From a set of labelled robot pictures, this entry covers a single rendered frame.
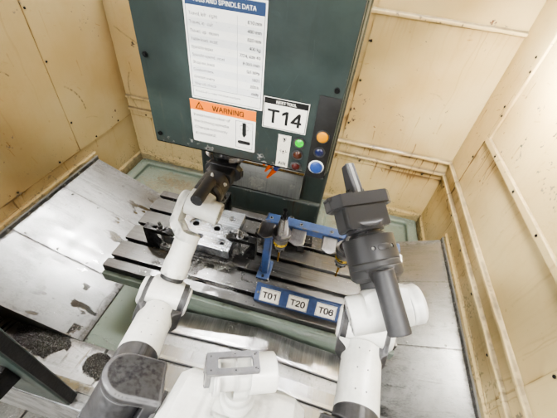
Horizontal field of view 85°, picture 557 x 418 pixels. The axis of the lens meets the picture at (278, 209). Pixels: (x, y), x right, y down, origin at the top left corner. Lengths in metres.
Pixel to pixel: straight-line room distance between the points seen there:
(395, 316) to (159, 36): 0.66
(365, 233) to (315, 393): 0.90
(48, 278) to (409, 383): 1.57
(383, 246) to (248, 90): 0.41
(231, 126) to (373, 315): 0.49
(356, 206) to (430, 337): 1.03
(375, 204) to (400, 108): 1.27
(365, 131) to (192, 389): 1.53
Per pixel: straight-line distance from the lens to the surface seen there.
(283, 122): 0.69
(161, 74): 0.76
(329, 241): 1.05
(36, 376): 1.11
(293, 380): 1.32
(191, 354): 1.36
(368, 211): 0.54
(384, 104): 1.77
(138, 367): 0.70
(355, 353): 0.75
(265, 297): 1.23
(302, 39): 0.63
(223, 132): 0.75
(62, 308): 1.67
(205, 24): 0.68
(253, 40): 0.65
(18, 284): 1.72
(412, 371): 1.44
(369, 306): 0.52
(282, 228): 1.00
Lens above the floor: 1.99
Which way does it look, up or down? 43 degrees down
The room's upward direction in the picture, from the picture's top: 7 degrees clockwise
